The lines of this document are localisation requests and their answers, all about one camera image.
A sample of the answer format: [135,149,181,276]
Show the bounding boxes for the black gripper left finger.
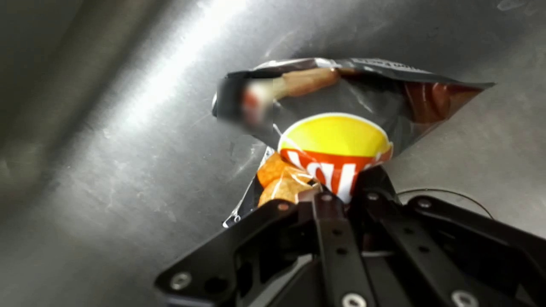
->
[154,192,376,307]

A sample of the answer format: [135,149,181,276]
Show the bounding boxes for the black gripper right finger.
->
[348,166,546,307]

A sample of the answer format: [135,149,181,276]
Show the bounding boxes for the black chips bag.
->
[212,57,490,226]

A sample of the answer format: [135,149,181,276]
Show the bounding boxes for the stainless steel double sink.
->
[0,0,546,307]

